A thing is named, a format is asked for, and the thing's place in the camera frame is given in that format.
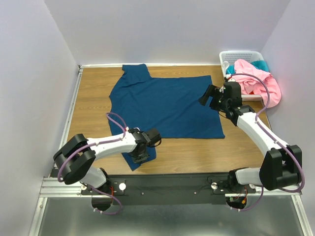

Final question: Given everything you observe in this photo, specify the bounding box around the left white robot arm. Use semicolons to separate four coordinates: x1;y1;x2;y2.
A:
53;128;162;194

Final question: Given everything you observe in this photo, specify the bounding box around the dark blue t shirt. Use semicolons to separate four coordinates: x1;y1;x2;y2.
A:
107;64;224;174

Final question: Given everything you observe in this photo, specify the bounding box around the pink t shirt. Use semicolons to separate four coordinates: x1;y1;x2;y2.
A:
225;59;282;108

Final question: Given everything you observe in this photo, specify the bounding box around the aluminium frame rail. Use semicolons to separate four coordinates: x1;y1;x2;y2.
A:
30;177;313;236

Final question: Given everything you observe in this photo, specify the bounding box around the white plastic laundry basket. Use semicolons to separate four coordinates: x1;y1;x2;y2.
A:
219;50;264;104

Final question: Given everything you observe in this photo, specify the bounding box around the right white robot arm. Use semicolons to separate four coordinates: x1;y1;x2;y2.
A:
199;82;305;193

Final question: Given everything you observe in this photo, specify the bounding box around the teal t shirt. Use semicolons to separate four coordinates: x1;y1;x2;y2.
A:
225;60;270;95

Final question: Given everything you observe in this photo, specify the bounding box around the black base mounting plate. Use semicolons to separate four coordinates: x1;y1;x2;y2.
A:
81;173;256;206

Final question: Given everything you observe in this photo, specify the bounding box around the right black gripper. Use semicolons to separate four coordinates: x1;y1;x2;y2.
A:
198;84;229;113

